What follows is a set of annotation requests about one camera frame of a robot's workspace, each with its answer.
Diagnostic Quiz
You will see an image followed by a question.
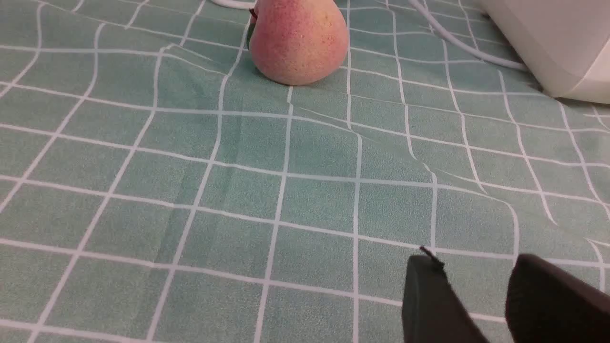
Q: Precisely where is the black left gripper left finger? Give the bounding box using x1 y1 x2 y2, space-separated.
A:
402 247 488 343

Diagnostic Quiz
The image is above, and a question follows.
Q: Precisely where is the green checkered tablecloth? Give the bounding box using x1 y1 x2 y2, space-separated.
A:
0 0 609 343

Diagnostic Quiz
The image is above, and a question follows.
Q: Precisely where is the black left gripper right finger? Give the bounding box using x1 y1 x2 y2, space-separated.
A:
506 254 610 343

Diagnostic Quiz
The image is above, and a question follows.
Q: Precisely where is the white toaster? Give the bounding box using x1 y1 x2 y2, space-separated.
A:
480 0 610 104

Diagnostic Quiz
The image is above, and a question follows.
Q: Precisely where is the pink peach fruit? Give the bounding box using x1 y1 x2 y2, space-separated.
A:
248 0 349 86

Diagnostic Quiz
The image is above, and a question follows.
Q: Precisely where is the white power cable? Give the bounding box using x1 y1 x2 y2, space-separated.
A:
210 0 529 73

